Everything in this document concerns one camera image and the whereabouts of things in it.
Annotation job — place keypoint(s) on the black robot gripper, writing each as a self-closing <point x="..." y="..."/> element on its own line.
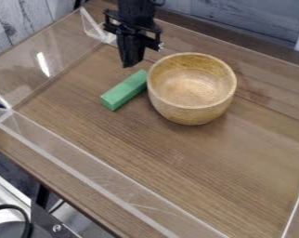
<point x="135" y="16"/>

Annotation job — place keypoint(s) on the green rectangular block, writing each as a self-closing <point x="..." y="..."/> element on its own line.
<point x="124" y="91"/>

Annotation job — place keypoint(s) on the light wooden bowl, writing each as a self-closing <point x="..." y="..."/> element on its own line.
<point x="191" y="87"/>

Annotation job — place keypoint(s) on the black table leg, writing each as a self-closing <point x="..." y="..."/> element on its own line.
<point x="43" y="196"/>

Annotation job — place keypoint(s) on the clear acrylic tray enclosure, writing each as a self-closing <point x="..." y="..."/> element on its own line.
<point x="145" y="177"/>

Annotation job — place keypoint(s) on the black metal table bracket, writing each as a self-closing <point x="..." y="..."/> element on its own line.
<point x="47" y="226"/>

